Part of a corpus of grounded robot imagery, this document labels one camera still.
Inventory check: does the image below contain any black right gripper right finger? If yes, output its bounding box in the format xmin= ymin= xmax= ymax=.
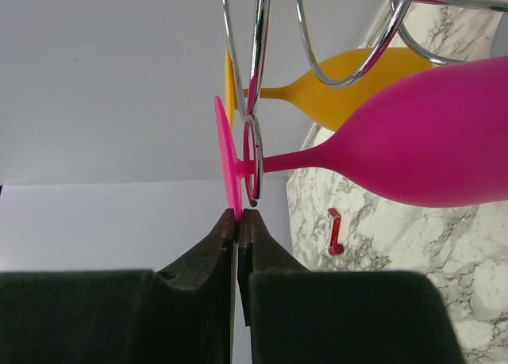
xmin=237 ymin=210 xmax=464 ymax=363

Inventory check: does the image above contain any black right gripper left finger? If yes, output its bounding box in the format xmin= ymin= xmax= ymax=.
xmin=1 ymin=209 xmax=237 ymax=363

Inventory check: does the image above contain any yellow wine glass front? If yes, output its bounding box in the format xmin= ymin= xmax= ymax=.
xmin=225 ymin=47 xmax=433 ymax=131

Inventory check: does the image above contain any pink wine glass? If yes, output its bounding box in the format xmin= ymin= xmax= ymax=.
xmin=214 ymin=56 xmax=508 ymax=224

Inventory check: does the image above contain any chrome wine glass rack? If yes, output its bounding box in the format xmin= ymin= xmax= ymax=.
xmin=219 ymin=0 xmax=508 ymax=206

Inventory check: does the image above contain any red marker pen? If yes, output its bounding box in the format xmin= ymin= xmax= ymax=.
xmin=327 ymin=208 xmax=344 ymax=256

